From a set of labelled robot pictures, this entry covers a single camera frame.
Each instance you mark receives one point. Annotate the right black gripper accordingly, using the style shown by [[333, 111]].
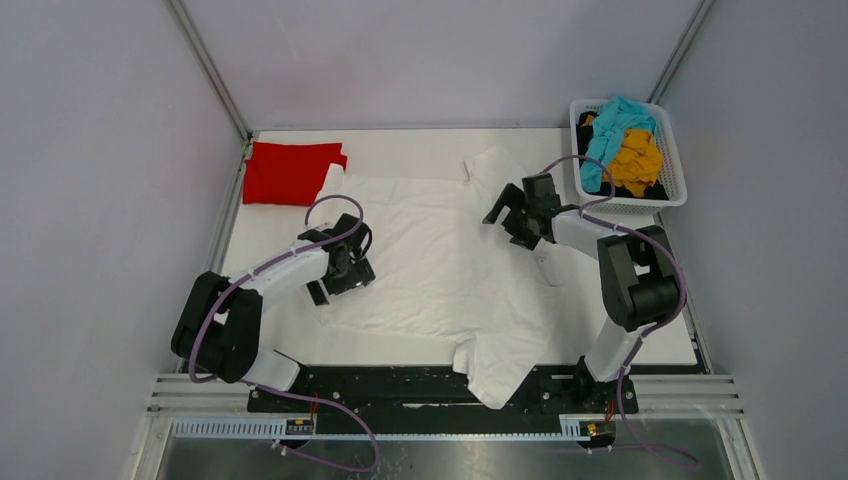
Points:
[[514, 197]]

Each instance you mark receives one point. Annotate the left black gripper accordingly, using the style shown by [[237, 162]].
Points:
[[359, 273]]

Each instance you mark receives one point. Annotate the white t-shirt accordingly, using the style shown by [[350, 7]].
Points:
[[441, 272]]

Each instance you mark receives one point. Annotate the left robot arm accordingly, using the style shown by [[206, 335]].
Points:
[[218, 330]]

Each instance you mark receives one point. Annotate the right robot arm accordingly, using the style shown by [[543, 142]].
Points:
[[640, 279]]

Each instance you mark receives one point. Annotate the folded red t-shirt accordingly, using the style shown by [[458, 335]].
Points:
[[288, 175]]

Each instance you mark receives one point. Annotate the teal t-shirt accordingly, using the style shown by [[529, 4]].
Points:
[[623, 145]]

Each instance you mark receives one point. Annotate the white plastic laundry basket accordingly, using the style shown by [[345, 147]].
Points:
[[671, 180]]

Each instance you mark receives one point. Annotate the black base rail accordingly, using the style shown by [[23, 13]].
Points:
[[431, 402]]

